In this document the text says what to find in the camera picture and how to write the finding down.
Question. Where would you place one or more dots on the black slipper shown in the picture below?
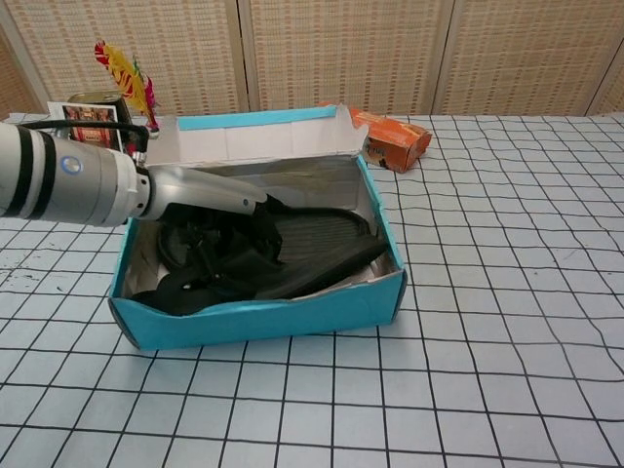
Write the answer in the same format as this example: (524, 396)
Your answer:
(322, 229)
(302, 278)

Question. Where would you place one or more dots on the blue and white shoe box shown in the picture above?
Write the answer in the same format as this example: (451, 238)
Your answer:
(253, 326)

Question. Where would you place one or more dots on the blue checked tablecloth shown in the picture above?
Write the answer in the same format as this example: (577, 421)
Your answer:
(487, 292)

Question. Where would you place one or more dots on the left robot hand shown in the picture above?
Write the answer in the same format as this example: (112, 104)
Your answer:
(195, 190)

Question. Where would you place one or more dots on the woven screen panel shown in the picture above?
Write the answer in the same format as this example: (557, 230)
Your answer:
(612, 88)
(526, 53)
(341, 49)
(146, 49)
(17, 83)

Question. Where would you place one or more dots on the picture card packet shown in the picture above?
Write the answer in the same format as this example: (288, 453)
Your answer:
(92, 117)

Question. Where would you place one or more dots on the feather shuttlecock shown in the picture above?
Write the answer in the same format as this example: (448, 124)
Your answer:
(131, 83)

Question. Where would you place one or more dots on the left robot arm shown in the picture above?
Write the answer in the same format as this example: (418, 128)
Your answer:
(73, 180)

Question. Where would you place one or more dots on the gold tin can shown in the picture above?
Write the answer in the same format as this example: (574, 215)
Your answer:
(97, 97)

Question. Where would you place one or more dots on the orange cardboard box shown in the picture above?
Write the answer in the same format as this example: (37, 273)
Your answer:
(395, 141)

